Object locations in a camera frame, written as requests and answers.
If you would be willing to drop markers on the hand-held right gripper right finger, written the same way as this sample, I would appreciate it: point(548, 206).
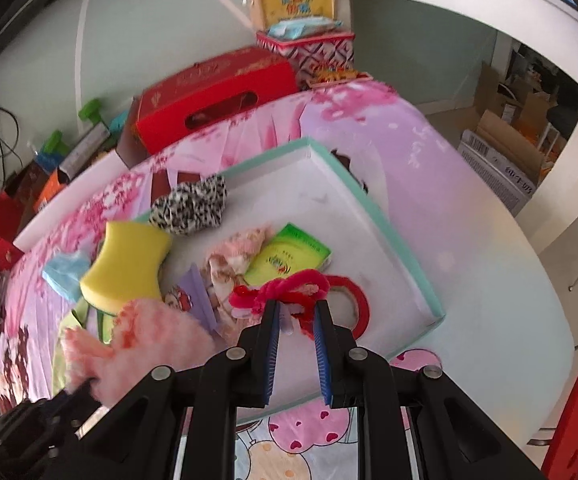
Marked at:
point(321, 360)

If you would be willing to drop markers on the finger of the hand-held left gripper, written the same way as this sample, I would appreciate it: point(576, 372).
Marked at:
point(76, 395)

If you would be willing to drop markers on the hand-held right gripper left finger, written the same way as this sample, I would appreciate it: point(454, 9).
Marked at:
point(271, 360)

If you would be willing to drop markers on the red pink pipe cleaner bow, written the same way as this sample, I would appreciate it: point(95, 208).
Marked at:
point(279, 285)

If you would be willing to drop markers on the pink fluffy cloth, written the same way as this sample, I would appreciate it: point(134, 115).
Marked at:
point(154, 340)

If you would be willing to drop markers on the pink printed cloth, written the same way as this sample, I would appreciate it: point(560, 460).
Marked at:
point(229, 270)

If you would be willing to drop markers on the green tissue pack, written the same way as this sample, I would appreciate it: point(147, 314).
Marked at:
point(289, 255)

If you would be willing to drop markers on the yellow sponge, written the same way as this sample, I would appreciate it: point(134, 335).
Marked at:
point(124, 265)

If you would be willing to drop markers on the white tray teal rim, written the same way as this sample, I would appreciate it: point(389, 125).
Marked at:
point(359, 220)

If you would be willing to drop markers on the leopard print scrunchie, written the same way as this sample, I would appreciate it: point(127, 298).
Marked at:
point(189, 205)

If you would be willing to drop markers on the purple baby wipes pack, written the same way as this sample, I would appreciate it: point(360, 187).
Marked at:
point(189, 300)

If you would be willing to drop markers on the blue face mask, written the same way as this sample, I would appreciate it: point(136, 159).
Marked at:
point(64, 272)

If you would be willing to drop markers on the white foam board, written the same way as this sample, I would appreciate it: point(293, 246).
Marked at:
point(44, 225)

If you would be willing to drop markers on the dark red paper bag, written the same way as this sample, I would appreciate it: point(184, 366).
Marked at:
point(26, 180)

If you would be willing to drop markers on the printed blanket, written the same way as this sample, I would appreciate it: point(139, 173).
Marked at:
point(344, 120)

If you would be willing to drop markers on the green dumbbell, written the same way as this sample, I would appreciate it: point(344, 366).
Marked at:
point(90, 110)
point(54, 141)

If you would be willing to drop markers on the cardboard box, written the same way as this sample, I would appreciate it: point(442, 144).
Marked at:
point(504, 160)

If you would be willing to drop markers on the teal small case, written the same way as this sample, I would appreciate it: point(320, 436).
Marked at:
point(119, 122)

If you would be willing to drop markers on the red gift box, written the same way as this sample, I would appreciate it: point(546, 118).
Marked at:
point(209, 80)

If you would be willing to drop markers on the red patterned basket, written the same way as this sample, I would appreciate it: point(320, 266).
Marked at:
point(319, 52)

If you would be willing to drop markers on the blue wipes pack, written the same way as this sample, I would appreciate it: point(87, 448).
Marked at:
point(299, 27)

